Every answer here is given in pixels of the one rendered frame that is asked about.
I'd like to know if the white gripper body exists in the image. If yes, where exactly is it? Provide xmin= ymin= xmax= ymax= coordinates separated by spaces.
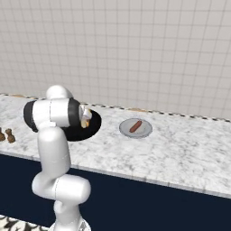
xmin=79 ymin=104 xmax=93 ymax=122

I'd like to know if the black bowl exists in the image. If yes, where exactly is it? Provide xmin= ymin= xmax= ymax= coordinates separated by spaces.
xmin=64 ymin=108 xmax=103 ymax=143

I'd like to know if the reddish brown sausage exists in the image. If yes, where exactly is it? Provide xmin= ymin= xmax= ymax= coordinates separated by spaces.
xmin=129 ymin=120 xmax=143 ymax=134

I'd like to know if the grey plate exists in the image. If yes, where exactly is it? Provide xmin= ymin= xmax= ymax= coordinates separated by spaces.
xmin=118 ymin=117 xmax=153 ymax=139

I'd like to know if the navy counter cabinet run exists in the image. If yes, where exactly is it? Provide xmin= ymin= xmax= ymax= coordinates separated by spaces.
xmin=0 ymin=153 xmax=231 ymax=231

